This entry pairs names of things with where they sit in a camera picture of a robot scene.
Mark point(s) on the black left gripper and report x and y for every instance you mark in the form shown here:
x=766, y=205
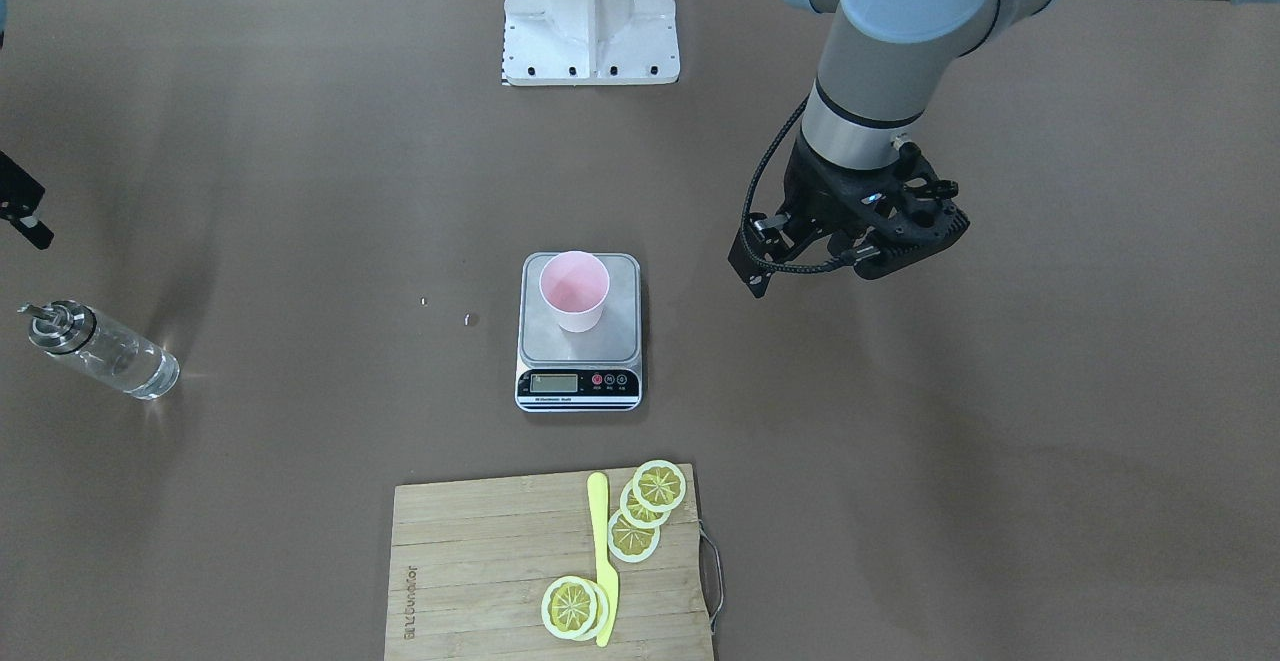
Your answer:
x=812, y=191

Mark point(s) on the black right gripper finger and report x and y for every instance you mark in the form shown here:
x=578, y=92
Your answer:
x=20, y=196

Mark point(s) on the glass sauce bottle metal spout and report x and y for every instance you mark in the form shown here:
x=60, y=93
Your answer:
x=94, y=344

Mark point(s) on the pink plastic cup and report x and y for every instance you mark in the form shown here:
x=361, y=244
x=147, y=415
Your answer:
x=575, y=285

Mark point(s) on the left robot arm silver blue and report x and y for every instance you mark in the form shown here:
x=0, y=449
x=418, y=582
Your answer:
x=882, y=62

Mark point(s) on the digital kitchen scale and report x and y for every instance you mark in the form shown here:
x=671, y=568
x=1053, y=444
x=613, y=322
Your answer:
x=594, y=370

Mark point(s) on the lemon slice middle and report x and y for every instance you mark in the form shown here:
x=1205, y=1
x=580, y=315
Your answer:
x=636, y=514

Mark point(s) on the lemon slice lower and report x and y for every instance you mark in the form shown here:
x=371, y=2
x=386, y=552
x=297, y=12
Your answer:
x=629, y=543

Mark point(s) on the yellow plastic knife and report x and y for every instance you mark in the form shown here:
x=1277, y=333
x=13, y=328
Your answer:
x=599, y=496

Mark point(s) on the bamboo cutting board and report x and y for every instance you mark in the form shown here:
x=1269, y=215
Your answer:
x=471, y=559

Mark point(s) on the lemon slice behind front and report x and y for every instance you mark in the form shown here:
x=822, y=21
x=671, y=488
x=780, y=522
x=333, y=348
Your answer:
x=601, y=614

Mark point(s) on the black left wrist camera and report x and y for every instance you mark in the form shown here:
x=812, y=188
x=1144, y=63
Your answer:
x=909, y=212

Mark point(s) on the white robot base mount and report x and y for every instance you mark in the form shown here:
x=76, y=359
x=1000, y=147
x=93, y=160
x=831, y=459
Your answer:
x=589, y=43

